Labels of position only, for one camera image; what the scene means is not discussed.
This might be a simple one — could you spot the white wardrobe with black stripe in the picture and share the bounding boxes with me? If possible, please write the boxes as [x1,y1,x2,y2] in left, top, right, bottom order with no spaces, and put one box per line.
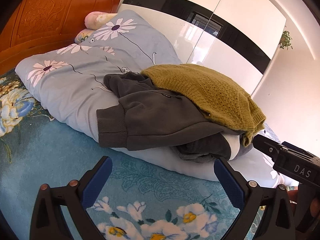
[117,0,287,96]

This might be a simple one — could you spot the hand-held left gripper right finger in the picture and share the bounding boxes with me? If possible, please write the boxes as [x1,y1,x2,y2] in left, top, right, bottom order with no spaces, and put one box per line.
[214,156,297,240]

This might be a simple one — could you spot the carved wooden headboard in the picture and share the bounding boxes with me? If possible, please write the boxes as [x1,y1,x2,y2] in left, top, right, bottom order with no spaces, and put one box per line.
[0,0,122,60]

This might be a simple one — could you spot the person's right hand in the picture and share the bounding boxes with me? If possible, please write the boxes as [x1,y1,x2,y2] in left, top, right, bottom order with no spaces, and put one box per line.
[287,189,320,217]

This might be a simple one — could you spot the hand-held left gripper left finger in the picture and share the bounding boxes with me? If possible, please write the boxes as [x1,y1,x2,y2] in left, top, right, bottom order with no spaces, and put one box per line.
[29,156,113,240]

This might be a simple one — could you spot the pink floral pillow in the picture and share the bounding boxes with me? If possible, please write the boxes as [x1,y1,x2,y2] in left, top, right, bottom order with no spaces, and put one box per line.
[84,12,118,29]

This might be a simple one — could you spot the yellow floral pillow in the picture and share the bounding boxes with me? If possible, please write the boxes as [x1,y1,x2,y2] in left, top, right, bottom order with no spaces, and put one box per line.
[74,29,95,44]

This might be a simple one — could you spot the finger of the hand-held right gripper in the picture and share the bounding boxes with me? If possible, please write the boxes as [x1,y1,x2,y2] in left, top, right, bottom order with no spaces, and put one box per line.
[252,134,283,162]

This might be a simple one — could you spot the dark grey sweatshirt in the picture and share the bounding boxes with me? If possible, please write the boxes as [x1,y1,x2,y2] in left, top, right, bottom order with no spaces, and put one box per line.
[96,72,253,164]

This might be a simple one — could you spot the olive knit sweater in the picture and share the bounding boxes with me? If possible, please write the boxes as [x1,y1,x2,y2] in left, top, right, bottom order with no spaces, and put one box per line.
[140,64,267,147]

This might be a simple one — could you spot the grey daisy print quilt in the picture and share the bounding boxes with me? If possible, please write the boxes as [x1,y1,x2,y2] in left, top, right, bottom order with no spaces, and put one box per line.
[15,9,300,189]

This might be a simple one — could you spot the green hanging plant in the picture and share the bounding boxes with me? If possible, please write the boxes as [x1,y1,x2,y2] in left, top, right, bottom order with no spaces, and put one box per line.
[279,31,293,50]

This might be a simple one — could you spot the blue floral blanket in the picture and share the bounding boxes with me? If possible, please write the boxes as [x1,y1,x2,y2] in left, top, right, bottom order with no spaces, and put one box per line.
[0,67,265,240]

